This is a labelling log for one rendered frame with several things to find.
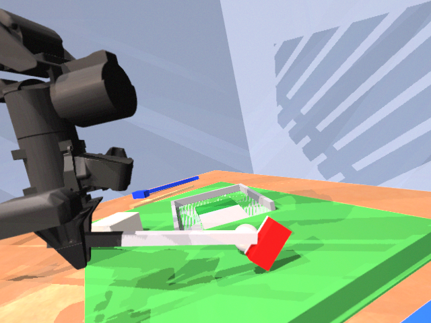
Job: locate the green putting mat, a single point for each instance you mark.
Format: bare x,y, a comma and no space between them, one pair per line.
217,283

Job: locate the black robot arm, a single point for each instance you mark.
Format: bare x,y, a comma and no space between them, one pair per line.
81,92

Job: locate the white golf ball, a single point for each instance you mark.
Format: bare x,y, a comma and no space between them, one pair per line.
244,227

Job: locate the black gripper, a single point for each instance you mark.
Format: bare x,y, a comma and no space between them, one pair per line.
48,209

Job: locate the white rectangular block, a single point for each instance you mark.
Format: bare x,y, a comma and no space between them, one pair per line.
120,221

